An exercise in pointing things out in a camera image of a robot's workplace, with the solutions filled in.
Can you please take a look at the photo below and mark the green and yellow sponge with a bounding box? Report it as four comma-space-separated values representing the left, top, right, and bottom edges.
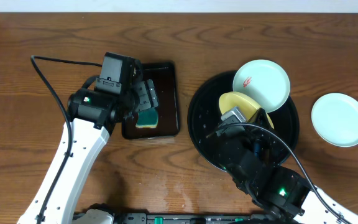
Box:
135, 108, 158, 129

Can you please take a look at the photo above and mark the yellow plate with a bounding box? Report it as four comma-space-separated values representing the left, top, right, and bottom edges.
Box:
218, 91, 275, 129

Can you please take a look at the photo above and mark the mint plate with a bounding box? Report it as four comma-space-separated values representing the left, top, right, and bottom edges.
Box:
232, 59, 291, 113
311, 93, 358, 147

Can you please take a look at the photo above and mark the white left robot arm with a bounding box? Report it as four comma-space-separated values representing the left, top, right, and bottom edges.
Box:
18, 77, 123, 224

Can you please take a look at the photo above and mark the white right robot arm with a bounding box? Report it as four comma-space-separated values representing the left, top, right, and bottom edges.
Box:
214, 107, 358, 223

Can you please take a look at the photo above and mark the rectangular black tray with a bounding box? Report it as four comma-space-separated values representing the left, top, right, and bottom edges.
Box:
122, 62, 180, 139

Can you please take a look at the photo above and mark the round black tray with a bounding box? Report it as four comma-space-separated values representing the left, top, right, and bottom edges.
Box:
187, 70, 300, 170

